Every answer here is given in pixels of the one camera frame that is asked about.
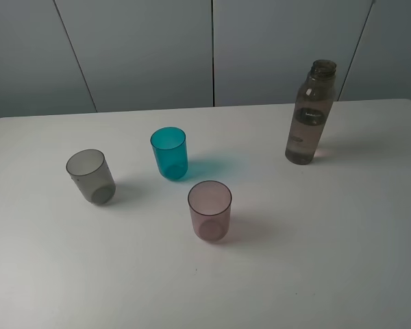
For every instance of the smoky transparent water bottle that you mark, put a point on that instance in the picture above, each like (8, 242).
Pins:
(313, 104)

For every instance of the pink transparent plastic cup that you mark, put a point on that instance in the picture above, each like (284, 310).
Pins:
(210, 204)

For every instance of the teal transparent plastic cup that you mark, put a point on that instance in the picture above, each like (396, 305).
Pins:
(170, 151)

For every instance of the grey transparent plastic cup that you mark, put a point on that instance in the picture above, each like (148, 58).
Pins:
(91, 174)

